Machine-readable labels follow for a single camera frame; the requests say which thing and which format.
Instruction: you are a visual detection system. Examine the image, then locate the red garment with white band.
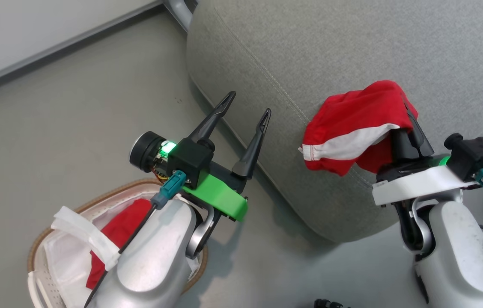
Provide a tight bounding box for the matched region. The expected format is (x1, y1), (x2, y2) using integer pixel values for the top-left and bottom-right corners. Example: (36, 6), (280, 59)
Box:
(298, 80), (419, 177)

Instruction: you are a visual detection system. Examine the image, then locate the grey metal tube frame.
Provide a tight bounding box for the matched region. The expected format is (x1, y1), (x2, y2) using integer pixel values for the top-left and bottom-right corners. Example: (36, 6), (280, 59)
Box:
(164, 0), (196, 31)

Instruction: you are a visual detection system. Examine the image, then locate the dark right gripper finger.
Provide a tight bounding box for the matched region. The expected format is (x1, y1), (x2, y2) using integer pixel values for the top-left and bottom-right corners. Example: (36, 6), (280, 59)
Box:
(408, 115), (435, 158)
(391, 127), (415, 162)

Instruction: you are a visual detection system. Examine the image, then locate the white basket with brown rim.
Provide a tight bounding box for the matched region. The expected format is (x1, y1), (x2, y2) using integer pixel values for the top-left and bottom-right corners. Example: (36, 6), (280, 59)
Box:
(27, 179), (209, 308)

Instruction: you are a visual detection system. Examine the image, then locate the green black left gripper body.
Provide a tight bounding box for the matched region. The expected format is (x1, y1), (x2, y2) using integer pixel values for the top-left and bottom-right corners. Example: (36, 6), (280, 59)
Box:
(180, 162), (249, 222)

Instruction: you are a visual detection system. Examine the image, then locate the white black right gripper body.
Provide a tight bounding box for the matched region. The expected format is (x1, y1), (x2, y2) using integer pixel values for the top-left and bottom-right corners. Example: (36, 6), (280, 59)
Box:
(372, 154), (480, 207)

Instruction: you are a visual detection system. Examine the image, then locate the plain red garment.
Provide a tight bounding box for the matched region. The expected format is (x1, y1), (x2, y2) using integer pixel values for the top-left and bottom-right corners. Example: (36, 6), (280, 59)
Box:
(86, 198), (154, 290)

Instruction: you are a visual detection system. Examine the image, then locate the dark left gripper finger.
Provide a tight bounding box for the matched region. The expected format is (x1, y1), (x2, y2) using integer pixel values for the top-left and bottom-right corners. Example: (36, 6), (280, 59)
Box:
(232, 108), (271, 179)
(188, 91), (236, 141)

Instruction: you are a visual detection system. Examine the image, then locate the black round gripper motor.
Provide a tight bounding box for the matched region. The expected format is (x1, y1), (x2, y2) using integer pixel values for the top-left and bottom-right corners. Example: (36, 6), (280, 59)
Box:
(129, 130), (169, 174)

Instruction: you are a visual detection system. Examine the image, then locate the white cloth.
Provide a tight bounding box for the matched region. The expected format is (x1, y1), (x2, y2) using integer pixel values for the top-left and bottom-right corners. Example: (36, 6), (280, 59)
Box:
(45, 231), (109, 308)

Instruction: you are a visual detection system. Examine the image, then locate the grey fabric sofa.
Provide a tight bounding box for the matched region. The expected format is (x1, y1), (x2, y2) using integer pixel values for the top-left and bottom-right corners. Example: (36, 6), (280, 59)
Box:
(186, 0), (483, 244)

